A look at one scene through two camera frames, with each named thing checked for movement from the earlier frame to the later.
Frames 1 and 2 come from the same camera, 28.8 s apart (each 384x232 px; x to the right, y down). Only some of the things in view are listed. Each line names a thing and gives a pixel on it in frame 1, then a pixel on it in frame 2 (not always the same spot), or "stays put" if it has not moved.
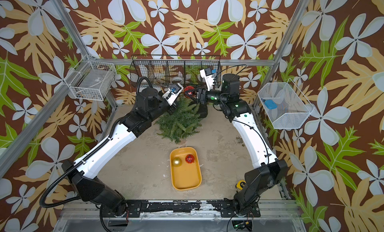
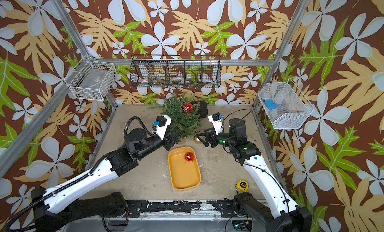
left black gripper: [171, 108] → [169, 140]
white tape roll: [176, 79] stays put
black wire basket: [165, 70] stays put
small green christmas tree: [183, 123] stays put
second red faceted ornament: [189, 158] stays put
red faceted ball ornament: [189, 91] → [187, 107]
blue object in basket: [270, 104] stays put
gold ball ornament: [176, 161] → [196, 140]
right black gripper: [203, 96] → [210, 136]
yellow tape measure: [241, 184] stays put
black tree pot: [203, 110] stays put
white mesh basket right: [284, 105] stays put
